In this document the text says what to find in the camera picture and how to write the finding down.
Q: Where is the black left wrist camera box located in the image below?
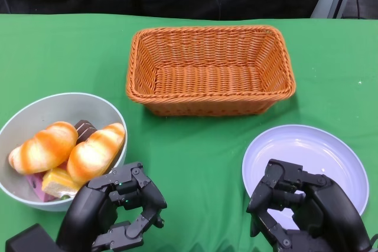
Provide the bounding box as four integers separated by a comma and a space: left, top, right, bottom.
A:
5, 224, 57, 252

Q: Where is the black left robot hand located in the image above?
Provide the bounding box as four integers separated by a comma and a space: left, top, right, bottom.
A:
56, 162, 168, 252

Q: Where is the orange wicker basket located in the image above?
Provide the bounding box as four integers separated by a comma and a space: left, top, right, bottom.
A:
126, 25, 297, 117

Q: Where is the brown chocolate cake slice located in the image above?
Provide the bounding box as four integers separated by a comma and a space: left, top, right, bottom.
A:
73, 119, 98, 143

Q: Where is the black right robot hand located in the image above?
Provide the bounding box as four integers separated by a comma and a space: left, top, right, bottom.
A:
246, 159, 372, 252

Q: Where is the orange striped bread roll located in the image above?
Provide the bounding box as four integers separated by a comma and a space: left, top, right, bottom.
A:
8, 121, 79, 175
66, 122, 126, 185

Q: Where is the pink cake slice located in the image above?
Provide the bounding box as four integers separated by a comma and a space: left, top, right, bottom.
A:
25, 174, 57, 202

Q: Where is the lavender plate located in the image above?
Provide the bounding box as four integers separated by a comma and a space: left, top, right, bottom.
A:
242, 124, 370, 229

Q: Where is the yellow cake slice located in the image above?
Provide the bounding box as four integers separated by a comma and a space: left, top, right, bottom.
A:
41, 168, 82, 201

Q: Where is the pale green bowl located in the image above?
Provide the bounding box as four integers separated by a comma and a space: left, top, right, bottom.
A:
0, 92, 128, 212

